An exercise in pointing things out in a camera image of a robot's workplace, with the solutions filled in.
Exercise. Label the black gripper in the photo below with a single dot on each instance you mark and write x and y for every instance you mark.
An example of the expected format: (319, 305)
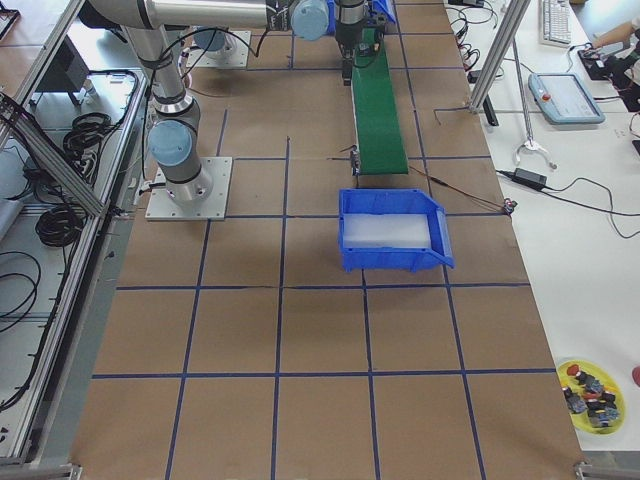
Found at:
(345, 26)

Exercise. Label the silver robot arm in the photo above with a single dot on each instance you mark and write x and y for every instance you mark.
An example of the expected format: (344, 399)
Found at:
(172, 140)

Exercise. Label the yellow plate of buttons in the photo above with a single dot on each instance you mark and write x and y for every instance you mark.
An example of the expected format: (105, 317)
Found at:
(592, 397)

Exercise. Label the blue bin left side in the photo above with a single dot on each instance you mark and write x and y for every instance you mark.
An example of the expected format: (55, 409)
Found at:
(382, 7)

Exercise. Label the blue bin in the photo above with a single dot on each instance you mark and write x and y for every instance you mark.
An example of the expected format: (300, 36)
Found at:
(382, 7)
(397, 229)

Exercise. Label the green conveyor belt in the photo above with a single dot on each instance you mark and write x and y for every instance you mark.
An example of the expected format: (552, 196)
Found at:
(379, 146)

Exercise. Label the blue bin right side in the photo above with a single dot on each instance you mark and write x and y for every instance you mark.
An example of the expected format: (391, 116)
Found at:
(397, 229)

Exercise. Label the white reach grabber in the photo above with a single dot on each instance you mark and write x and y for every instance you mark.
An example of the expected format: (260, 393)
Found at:
(529, 145)

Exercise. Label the black power adapter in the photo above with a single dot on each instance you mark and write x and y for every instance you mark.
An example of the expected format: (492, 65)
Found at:
(529, 179)

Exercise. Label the white keyboard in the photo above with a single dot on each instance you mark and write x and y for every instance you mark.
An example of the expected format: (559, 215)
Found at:
(554, 22)

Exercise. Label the teach pendant right table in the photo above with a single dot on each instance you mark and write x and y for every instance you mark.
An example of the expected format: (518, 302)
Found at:
(564, 100)

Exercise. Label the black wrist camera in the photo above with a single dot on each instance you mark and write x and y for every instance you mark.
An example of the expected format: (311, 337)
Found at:
(377, 24)

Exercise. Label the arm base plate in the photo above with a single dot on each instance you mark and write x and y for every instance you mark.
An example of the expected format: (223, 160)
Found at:
(218, 49)
(204, 198)

